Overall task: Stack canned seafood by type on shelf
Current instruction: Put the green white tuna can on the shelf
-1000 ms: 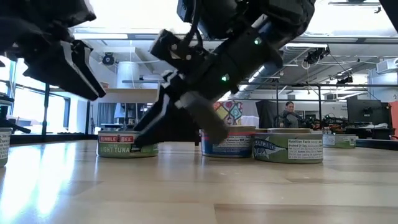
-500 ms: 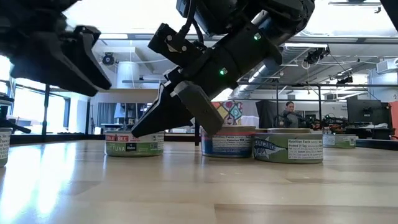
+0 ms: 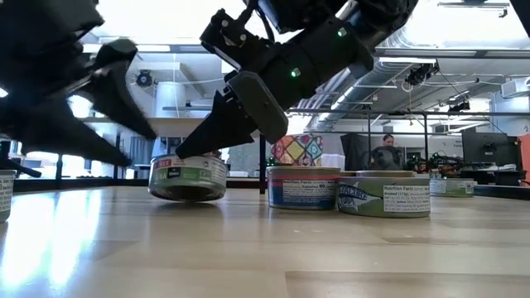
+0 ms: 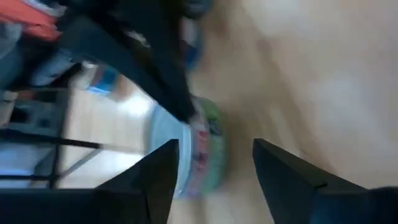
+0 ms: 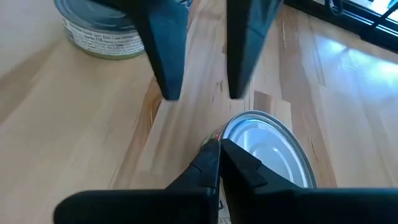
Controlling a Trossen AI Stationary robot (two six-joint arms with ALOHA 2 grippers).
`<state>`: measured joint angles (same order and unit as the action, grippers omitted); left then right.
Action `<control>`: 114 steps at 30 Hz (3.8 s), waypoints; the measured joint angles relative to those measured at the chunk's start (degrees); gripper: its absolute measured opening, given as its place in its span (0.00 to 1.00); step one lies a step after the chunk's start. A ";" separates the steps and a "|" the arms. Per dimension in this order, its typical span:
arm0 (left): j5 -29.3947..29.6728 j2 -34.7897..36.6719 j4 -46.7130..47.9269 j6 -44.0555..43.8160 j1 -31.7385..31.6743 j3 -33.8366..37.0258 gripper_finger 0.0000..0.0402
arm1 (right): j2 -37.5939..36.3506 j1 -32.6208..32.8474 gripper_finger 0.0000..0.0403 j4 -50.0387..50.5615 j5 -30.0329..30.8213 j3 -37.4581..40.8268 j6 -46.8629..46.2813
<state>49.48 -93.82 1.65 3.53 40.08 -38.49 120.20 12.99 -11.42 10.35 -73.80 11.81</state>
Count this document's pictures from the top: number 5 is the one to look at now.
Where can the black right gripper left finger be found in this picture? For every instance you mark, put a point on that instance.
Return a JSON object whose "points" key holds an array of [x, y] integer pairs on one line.
{"points": [[186, 202]]}

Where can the Wild Planet blue red can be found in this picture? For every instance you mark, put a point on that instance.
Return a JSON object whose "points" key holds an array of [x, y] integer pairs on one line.
{"points": [[273, 146]]}

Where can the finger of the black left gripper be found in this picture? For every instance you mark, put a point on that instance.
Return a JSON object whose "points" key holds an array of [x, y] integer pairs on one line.
{"points": [[164, 46], [245, 37]]}

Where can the white blue label tuna can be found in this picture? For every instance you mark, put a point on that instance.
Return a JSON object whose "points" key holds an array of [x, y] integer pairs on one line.
{"points": [[99, 40]]}

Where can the black aluminium table frame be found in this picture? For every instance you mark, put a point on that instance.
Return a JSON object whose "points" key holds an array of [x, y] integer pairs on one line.
{"points": [[357, 28]]}

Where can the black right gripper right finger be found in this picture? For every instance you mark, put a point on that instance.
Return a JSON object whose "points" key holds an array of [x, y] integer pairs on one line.
{"points": [[280, 205]]}

